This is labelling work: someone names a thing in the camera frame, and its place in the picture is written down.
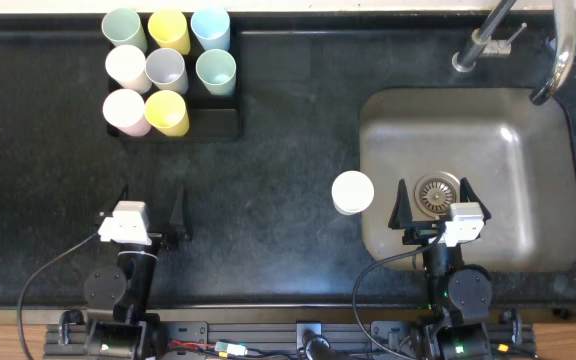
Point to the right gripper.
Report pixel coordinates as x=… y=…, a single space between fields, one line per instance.
x=420 y=235

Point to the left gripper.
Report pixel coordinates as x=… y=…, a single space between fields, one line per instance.
x=159 y=240

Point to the white cup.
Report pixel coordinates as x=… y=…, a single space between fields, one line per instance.
x=125 y=65
x=352 y=192

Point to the yellow cup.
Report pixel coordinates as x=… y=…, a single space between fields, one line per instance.
x=168 y=27
x=165 y=110

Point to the pink cup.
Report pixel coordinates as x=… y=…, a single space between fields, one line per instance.
x=124 y=110

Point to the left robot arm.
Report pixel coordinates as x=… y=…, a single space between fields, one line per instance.
x=138 y=280

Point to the steel sink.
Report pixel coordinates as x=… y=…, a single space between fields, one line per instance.
x=518 y=190

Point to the black tray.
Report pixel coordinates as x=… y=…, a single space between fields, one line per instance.
x=218 y=122

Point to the grey cup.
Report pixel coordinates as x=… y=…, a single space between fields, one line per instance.
x=165 y=67

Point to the green cup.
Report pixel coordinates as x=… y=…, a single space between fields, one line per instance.
x=215 y=70
x=123 y=25

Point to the blue cup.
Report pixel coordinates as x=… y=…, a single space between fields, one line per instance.
x=210 y=25

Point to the steel tap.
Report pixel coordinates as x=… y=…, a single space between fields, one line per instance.
x=565 y=50

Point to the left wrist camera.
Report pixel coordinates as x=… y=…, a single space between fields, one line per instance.
x=128 y=222

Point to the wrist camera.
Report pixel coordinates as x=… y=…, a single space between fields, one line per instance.
x=128 y=222
x=464 y=222

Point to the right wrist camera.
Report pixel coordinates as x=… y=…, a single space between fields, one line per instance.
x=464 y=222

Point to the mounting rail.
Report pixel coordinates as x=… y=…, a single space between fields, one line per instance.
x=268 y=335

